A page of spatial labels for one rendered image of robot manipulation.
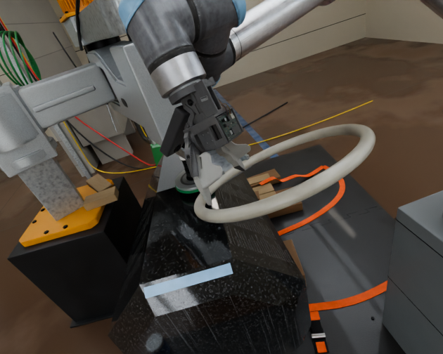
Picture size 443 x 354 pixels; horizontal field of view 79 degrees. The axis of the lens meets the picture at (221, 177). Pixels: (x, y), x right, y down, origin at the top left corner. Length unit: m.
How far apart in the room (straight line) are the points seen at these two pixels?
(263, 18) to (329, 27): 6.53
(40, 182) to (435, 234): 1.86
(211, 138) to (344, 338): 1.49
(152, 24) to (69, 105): 1.30
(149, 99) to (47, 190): 0.99
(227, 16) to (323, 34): 6.68
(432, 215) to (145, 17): 1.05
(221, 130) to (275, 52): 6.30
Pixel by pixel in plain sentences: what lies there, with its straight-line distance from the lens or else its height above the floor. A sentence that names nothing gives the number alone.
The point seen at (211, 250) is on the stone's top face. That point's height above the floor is 0.87.
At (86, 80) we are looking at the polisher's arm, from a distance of 1.74.
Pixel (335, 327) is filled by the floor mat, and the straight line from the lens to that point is 1.81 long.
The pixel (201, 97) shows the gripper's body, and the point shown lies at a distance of 0.47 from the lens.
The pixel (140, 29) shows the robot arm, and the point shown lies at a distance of 0.50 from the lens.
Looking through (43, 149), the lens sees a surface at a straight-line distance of 1.76.
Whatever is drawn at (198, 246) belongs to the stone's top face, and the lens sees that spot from 1.10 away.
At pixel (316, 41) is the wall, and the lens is 7.15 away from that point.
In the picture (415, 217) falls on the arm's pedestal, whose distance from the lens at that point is 1.16.
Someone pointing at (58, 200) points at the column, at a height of 0.90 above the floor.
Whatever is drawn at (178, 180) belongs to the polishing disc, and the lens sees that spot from 1.41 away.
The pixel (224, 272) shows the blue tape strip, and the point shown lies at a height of 0.84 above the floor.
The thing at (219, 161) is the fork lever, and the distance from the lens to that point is 1.05.
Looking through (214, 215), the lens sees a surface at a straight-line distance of 0.58.
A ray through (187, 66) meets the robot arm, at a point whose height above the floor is 1.56.
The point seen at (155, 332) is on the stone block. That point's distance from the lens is 1.19.
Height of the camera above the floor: 1.64
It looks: 33 degrees down
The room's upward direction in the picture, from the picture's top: 18 degrees counter-clockwise
